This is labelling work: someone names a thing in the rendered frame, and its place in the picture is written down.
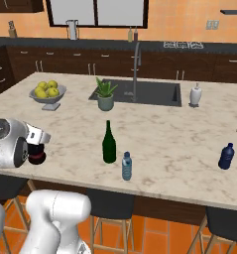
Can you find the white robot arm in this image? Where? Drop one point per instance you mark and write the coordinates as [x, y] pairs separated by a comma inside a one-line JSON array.
[[57, 211]]

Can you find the wooden knife block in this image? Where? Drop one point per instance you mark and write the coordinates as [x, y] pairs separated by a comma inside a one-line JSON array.
[[12, 30]]

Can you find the small clear plastic bottle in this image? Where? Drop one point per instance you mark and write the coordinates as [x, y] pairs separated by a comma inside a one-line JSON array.
[[126, 168]]

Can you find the pale olive bottle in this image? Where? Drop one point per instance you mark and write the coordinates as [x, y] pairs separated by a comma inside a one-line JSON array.
[[130, 35]]

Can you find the dark wall shelf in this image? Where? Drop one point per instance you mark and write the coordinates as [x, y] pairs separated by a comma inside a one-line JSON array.
[[233, 12]]

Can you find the dark wood wall cupboard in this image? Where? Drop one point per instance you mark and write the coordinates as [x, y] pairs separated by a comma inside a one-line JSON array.
[[17, 5]]

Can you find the black framed window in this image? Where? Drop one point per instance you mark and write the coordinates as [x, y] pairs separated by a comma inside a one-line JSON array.
[[96, 11]]

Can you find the grey metal tap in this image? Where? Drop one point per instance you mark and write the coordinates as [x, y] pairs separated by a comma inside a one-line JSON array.
[[135, 72]]

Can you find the grey fruit bowl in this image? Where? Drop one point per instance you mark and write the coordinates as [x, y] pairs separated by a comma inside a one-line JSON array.
[[50, 101]]

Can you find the silver jug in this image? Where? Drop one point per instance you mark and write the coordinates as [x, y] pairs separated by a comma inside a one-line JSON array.
[[72, 30]]

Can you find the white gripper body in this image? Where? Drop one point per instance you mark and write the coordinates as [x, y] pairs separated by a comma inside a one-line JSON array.
[[44, 137]]

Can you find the grey wall socket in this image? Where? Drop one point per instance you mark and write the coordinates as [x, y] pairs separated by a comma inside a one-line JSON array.
[[212, 25]]

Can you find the dark blue plastic bottle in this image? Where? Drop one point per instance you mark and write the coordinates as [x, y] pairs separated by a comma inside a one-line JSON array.
[[226, 158]]

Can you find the dark wood drawer unit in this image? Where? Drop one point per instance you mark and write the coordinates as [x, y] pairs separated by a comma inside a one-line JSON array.
[[1, 71]]

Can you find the dark wood cupboard run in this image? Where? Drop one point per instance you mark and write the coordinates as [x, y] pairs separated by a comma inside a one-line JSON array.
[[73, 61]]

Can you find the dark red bottle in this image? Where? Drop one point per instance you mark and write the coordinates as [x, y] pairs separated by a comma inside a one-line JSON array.
[[136, 35]]

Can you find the green plant in grey pot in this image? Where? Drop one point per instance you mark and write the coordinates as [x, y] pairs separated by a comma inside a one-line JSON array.
[[105, 101]]

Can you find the black seat wooden stool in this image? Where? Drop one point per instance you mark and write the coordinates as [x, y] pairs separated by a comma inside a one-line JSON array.
[[227, 225], [4, 185], [111, 203]]

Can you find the dark green glass bottle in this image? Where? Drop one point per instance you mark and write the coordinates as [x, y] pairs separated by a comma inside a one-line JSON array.
[[109, 149]]

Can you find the dark grey sink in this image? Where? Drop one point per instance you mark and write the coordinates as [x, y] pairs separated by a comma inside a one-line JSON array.
[[153, 92]]

